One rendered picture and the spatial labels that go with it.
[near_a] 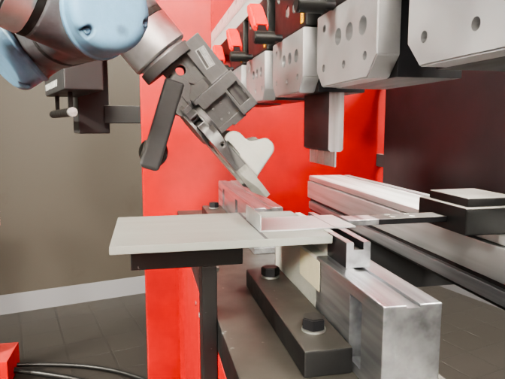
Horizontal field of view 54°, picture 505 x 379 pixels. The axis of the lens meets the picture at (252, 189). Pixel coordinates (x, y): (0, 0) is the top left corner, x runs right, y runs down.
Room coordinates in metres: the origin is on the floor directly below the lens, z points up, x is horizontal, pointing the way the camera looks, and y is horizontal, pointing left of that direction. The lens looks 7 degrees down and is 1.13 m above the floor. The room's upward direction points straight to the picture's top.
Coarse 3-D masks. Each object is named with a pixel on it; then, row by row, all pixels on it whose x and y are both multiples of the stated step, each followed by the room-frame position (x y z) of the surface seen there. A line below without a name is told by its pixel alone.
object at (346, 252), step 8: (328, 232) 0.61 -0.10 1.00; (336, 232) 0.64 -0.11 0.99; (344, 232) 0.61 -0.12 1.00; (352, 232) 0.61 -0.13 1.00; (336, 240) 0.58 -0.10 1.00; (344, 240) 0.56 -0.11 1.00; (352, 240) 0.59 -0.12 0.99; (360, 240) 0.57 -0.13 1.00; (328, 248) 0.61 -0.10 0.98; (336, 248) 0.58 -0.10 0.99; (344, 248) 0.56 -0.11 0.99; (352, 248) 0.55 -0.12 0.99; (360, 248) 0.56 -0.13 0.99; (368, 248) 0.56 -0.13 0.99; (336, 256) 0.58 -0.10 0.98; (344, 256) 0.56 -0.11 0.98; (352, 256) 0.55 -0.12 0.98; (360, 256) 0.56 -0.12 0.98; (368, 256) 0.56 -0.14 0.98; (344, 264) 0.56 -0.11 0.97; (352, 264) 0.55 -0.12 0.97; (360, 264) 0.56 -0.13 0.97; (368, 264) 0.56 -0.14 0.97
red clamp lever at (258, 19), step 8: (248, 8) 0.77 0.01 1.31; (256, 8) 0.76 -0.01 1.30; (256, 16) 0.74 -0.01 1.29; (264, 16) 0.74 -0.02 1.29; (256, 24) 0.73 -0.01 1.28; (264, 24) 0.73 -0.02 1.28; (256, 32) 0.71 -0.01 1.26; (264, 32) 0.71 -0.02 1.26; (272, 32) 0.71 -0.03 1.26; (256, 40) 0.71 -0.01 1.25; (264, 40) 0.71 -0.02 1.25; (272, 40) 0.71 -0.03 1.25; (280, 40) 0.72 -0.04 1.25
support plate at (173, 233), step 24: (168, 216) 0.72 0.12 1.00; (192, 216) 0.72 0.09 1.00; (216, 216) 0.72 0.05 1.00; (240, 216) 0.72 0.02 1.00; (264, 216) 0.72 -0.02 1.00; (288, 216) 0.72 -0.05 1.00; (120, 240) 0.56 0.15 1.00; (144, 240) 0.56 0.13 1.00; (168, 240) 0.56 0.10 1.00; (192, 240) 0.56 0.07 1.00; (216, 240) 0.56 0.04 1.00; (240, 240) 0.57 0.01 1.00; (264, 240) 0.57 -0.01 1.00; (288, 240) 0.58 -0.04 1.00; (312, 240) 0.58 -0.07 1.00
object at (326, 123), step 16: (304, 96) 0.73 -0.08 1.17; (320, 96) 0.66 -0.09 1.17; (336, 96) 0.63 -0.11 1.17; (304, 112) 0.72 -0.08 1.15; (320, 112) 0.66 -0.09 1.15; (336, 112) 0.63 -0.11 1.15; (304, 128) 0.72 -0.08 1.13; (320, 128) 0.66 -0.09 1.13; (336, 128) 0.63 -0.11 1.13; (304, 144) 0.72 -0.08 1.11; (320, 144) 0.66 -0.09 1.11; (336, 144) 0.63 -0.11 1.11; (320, 160) 0.68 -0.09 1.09
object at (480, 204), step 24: (432, 192) 0.75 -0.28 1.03; (456, 192) 0.73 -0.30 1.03; (480, 192) 0.73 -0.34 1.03; (360, 216) 0.69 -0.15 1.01; (384, 216) 0.69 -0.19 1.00; (408, 216) 0.69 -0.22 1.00; (432, 216) 0.69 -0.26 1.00; (456, 216) 0.67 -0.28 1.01; (480, 216) 0.65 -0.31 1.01; (504, 216) 0.66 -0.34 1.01
